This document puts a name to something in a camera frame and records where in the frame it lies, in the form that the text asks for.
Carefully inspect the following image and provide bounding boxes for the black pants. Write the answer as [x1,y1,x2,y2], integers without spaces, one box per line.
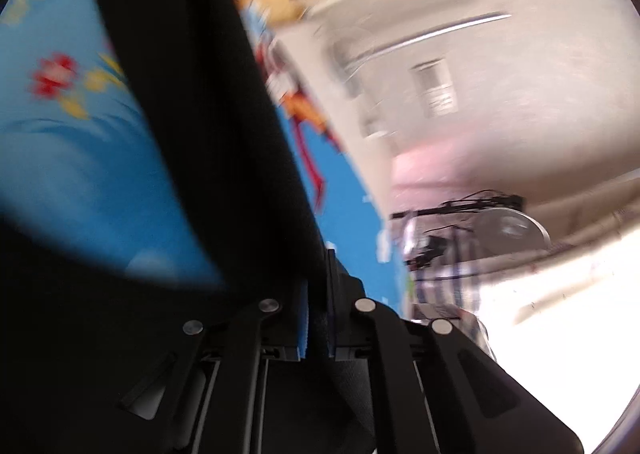
[1,0,342,453]

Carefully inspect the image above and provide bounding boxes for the silver fan on stand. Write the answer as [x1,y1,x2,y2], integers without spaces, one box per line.
[390,188,551,282]

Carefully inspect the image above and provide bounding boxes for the blue cartoon bed sheet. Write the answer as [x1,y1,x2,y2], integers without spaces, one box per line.
[1,0,408,309]

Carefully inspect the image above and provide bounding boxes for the silver desk lamp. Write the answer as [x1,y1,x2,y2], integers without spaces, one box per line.
[329,12,512,80]

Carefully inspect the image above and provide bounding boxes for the wall socket panel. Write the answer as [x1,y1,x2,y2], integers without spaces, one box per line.
[411,58,458,118]

